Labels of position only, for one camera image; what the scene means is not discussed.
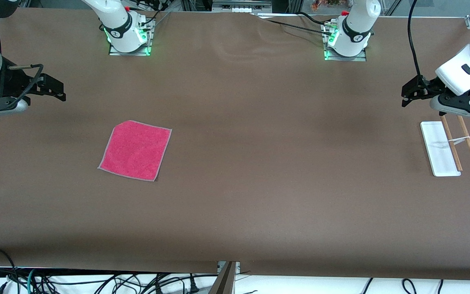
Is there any long black base cable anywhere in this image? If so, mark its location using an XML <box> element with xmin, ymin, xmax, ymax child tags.
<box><xmin>255</xmin><ymin>15</ymin><xmax>333</xmax><ymax>35</ymax></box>

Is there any pink towel with grey hem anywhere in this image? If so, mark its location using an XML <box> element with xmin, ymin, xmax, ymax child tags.
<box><xmin>98</xmin><ymin>120</ymin><xmax>173</xmax><ymax>182</ymax></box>

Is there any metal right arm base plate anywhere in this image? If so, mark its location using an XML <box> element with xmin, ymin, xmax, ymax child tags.
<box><xmin>109</xmin><ymin>20</ymin><xmax>153</xmax><ymax>56</ymax></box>

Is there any short black base cable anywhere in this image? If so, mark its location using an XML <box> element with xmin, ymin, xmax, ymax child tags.
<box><xmin>297</xmin><ymin>11</ymin><xmax>335</xmax><ymax>27</ymax></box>

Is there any orange red clutter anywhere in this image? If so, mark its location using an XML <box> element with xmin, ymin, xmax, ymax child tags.
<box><xmin>310</xmin><ymin>0</ymin><xmax>352</xmax><ymax>11</ymax></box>

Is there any white rack with wooden rods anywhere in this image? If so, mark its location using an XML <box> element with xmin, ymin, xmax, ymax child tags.
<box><xmin>420</xmin><ymin>114</ymin><xmax>470</xmax><ymax>177</ymax></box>

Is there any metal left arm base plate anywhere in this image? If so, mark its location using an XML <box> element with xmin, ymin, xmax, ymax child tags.
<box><xmin>324</xmin><ymin>24</ymin><xmax>367</xmax><ymax>62</ymax></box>

